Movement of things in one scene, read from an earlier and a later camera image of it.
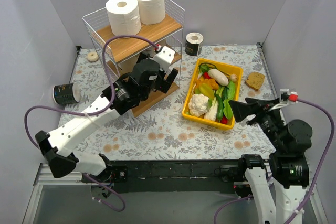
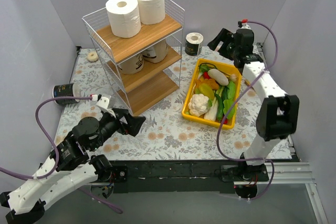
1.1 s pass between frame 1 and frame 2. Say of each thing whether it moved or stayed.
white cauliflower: stayed
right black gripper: moved
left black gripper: moved
